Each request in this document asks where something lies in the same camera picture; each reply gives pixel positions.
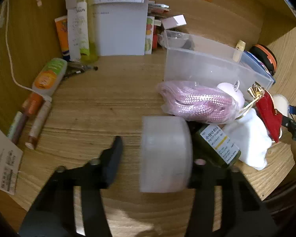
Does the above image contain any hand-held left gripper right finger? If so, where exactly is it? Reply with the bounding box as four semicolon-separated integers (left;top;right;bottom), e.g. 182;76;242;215
185;158;279;237

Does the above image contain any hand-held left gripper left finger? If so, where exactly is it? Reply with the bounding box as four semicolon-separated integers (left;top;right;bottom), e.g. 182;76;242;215
18;136;124;237

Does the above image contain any white fluffy ball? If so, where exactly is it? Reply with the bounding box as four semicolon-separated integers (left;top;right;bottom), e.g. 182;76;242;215
273;94;290;119

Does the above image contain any red clip with gold ribbon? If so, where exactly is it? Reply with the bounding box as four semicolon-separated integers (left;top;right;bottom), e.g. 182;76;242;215
247;82;283;144

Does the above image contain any green bottle with white label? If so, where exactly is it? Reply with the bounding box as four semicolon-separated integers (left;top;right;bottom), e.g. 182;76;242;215
191;123;242;169

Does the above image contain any white cloth pouch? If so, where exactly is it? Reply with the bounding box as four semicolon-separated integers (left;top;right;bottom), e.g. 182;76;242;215
223;109;273;171

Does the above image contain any translucent white round jar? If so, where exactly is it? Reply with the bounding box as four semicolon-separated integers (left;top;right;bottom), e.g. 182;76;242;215
139;116;194;193

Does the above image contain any pink rope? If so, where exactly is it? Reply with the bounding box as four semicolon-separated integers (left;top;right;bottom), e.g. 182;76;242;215
157;80;240;124

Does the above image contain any clear plastic storage box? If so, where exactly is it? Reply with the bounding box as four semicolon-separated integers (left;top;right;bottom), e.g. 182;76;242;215
163;30;275;97

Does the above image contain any wooden desktop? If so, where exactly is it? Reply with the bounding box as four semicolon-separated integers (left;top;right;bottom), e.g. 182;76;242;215
5;52;296;237

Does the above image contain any orange and black round case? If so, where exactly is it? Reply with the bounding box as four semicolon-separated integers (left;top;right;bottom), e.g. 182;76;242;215
249;44;278;76

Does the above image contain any blue pouch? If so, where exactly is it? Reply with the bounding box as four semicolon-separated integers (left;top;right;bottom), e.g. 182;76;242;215
243;51;275;82

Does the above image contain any pale pink round device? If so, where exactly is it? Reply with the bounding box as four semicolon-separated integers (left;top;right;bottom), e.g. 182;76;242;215
216;80;245;109

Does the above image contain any cream plastic whistle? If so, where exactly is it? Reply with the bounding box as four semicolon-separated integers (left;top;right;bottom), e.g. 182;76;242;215
232;39;246;62

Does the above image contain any pink stick tube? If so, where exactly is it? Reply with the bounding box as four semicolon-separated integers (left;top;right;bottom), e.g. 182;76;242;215
25;101;52;150

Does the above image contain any dark red stick tube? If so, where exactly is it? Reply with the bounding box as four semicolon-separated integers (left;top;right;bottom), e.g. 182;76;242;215
11;112;30;145

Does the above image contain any pale green stick tube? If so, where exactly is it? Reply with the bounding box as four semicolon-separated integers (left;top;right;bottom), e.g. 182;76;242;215
7;111;22;139

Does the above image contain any orange label gel bottle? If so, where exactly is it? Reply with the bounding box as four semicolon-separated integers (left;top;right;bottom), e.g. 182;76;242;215
21;58;68;115

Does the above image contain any white printed receipt paper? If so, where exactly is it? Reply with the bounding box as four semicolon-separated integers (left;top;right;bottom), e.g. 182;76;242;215
0;117;24;195

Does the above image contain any fruit print card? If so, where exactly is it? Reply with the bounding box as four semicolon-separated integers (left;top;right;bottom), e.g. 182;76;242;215
145;16;155;55

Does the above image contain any large white paper sheet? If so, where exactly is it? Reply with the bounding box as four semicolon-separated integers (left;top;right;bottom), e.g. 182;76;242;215
92;2;149;56

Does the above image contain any narrow white printed paper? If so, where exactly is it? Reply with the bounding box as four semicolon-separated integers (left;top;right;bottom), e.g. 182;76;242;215
67;8;81;61

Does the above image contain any yellow-green spray bottle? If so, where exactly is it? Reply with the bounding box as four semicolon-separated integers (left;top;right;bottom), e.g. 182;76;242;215
76;0;99;63

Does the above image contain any orange tube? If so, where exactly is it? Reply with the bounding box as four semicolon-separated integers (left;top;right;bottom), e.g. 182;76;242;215
55;15;71;58

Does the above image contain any small white card box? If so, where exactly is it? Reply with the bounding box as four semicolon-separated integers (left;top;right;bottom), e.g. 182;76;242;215
161;15;187;29

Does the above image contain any pile of small packets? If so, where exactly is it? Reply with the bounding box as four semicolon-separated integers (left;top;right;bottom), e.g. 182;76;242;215
148;2;170;20

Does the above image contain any white cable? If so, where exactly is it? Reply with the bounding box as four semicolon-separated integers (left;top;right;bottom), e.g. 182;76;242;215
0;0;52;102

